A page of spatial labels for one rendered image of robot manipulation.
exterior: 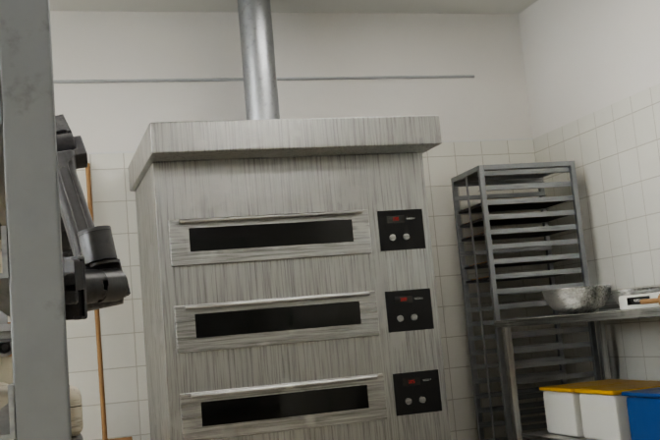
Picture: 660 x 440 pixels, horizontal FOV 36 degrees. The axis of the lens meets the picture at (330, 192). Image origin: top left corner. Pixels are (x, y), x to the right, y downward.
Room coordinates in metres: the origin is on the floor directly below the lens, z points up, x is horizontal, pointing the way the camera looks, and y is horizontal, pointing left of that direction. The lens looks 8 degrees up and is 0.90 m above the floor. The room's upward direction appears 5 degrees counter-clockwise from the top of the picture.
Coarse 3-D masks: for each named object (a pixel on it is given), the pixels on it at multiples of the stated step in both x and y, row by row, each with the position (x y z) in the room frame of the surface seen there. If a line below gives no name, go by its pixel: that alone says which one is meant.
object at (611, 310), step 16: (608, 304) 6.09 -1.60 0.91; (512, 320) 5.76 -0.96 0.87; (528, 320) 5.57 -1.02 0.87; (544, 320) 5.40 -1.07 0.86; (560, 320) 5.24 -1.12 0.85; (576, 320) 5.09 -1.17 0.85; (592, 320) 4.94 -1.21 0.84; (512, 352) 5.94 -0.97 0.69; (512, 368) 5.94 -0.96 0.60; (608, 368) 6.12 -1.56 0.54; (512, 384) 5.94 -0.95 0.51; (512, 400) 5.94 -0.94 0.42; (512, 416) 5.96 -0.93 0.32; (528, 432) 5.94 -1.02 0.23; (544, 432) 5.87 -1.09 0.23
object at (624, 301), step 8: (624, 296) 4.95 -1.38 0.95; (632, 296) 4.88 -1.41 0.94; (640, 296) 4.83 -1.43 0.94; (648, 296) 4.78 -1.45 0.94; (656, 296) 4.73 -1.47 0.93; (624, 304) 4.95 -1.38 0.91; (632, 304) 4.89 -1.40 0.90; (640, 304) 4.84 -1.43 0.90; (648, 304) 4.79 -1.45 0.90; (656, 304) 4.74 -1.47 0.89
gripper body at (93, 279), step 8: (72, 256) 1.61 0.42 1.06; (80, 256) 1.61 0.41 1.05; (64, 264) 1.63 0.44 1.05; (64, 272) 1.64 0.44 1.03; (88, 272) 1.65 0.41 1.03; (96, 272) 1.66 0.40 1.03; (88, 280) 1.64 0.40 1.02; (96, 280) 1.65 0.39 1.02; (104, 280) 1.67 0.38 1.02; (64, 288) 1.63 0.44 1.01; (88, 288) 1.63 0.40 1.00; (96, 288) 1.65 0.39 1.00; (80, 296) 1.62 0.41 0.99; (88, 296) 1.64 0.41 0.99; (96, 296) 1.66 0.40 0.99; (104, 296) 1.67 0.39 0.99; (72, 304) 1.63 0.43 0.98; (80, 304) 1.62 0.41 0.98; (72, 312) 1.63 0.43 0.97; (80, 312) 1.62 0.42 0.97
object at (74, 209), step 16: (80, 144) 1.96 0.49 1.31; (64, 160) 1.92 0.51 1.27; (80, 160) 1.96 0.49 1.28; (64, 176) 1.89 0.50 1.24; (64, 192) 1.87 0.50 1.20; (80, 192) 1.88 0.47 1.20; (64, 208) 1.85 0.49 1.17; (80, 208) 1.85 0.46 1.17; (64, 224) 1.87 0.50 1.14; (80, 224) 1.83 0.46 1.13; (96, 304) 1.75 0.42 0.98; (112, 304) 1.77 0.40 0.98
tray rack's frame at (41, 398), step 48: (0, 0) 0.57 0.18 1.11; (48, 0) 0.58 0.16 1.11; (0, 48) 0.57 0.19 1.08; (48, 48) 0.58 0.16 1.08; (48, 96) 0.58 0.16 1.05; (48, 144) 0.58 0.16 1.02; (48, 192) 0.58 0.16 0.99; (48, 240) 0.58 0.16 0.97; (48, 288) 0.58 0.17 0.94; (48, 336) 0.58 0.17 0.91; (48, 384) 0.58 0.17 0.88; (48, 432) 0.58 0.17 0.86
